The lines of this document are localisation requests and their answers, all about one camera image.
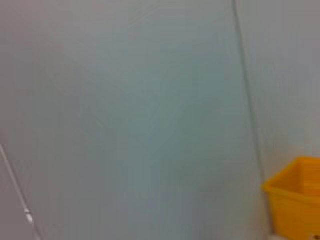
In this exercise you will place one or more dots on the pale partition corner strip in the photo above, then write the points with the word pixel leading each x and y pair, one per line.
pixel 15 180

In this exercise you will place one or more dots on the yellow plastic bin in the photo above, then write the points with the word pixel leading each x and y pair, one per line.
pixel 297 200

